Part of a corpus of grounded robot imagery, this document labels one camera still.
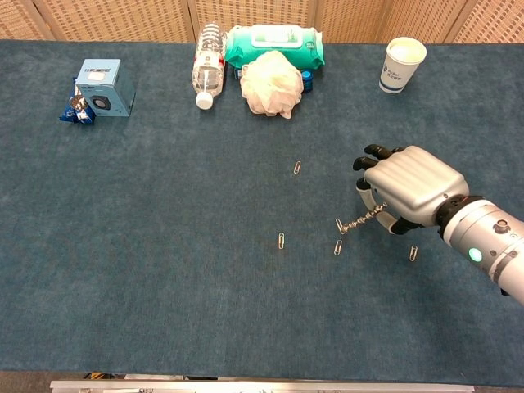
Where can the blue cookie packet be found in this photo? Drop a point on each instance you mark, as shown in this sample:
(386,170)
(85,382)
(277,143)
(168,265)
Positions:
(73,112)

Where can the green wet wipes pack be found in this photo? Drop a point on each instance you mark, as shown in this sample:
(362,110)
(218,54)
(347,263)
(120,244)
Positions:
(245,47)

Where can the light blue speaker box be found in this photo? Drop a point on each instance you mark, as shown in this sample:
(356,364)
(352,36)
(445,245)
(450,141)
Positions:
(104,88)

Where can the teal felt table cover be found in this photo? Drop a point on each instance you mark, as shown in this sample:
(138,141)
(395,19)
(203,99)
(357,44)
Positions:
(163,225)

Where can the cream mesh bath loofah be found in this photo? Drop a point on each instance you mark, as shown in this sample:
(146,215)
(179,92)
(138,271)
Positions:
(270,86)

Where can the white paper cup blue print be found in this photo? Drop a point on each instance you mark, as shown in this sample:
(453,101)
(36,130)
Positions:
(399,67)

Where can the small metal ball chain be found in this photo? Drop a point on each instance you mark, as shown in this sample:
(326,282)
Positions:
(364,219)

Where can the small dark blue item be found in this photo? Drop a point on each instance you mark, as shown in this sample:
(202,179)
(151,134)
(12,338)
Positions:
(239,73)

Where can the aluminium profile rail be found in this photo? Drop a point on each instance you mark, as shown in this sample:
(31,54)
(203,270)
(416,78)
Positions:
(262,387)

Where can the clear plastic water bottle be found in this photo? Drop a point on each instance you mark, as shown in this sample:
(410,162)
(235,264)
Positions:
(209,69)

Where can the yellow part under table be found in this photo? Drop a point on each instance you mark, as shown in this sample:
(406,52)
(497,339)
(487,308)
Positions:
(96,375)

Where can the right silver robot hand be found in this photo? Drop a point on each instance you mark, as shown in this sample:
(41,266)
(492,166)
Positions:
(413,184)

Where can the blue bottle cap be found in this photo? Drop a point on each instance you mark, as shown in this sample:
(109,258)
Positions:
(308,81)

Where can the woven rattan folding screen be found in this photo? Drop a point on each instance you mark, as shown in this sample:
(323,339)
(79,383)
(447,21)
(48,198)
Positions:
(123,18)

